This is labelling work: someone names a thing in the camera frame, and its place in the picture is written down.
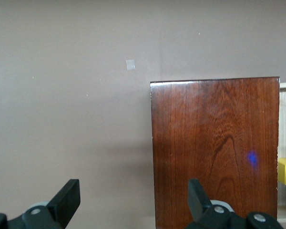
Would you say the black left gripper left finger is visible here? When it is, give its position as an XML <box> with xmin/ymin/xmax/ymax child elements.
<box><xmin>0</xmin><ymin>178</ymin><xmax>81</xmax><ymax>229</ymax></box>

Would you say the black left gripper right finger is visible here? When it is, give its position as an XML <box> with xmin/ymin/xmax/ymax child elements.
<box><xmin>188</xmin><ymin>178</ymin><xmax>283</xmax><ymax>229</ymax></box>

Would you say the dark brown wooden cabinet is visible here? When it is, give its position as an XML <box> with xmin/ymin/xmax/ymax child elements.
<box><xmin>149</xmin><ymin>76</ymin><xmax>281</xmax><ymax>229</ymax></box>

